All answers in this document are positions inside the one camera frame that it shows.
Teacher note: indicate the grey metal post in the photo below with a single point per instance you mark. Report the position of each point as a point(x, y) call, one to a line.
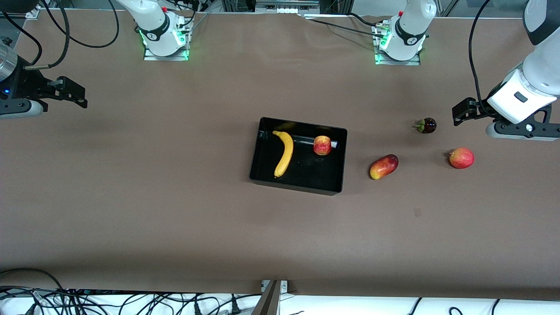
point(267, 304)

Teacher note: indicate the grey power strip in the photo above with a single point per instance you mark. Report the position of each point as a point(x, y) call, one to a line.
point(286, 5)

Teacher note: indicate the dark purple mangosteen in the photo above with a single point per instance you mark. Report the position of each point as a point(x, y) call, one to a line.
point(428, 125)

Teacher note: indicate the red yellow mango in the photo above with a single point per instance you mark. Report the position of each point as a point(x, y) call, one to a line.
point(383, 166)

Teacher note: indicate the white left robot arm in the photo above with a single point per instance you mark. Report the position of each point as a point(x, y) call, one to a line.
point(411, 26)

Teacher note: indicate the black rectangular plastic tray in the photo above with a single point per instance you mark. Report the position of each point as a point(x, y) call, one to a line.
point(306, 173)

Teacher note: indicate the red yellow striped apple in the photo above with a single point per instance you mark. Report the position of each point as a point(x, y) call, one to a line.
point(322, 145)

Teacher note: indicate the yellow banana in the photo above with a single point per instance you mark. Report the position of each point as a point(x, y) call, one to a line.
point(286, 153)

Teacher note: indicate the round red fruit with nub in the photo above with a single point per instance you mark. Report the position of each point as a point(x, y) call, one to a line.
point(462, 158)

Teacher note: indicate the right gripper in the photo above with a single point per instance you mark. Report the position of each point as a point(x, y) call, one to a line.
point(27, 86)

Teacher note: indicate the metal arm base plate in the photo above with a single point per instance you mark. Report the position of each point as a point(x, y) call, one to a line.
point(413, 62)
point(151, 56)

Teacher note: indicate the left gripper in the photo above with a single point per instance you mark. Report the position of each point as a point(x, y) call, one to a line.
point(474, 109)

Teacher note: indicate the small metal bracket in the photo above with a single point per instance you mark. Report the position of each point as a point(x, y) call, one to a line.
point(284, 286)

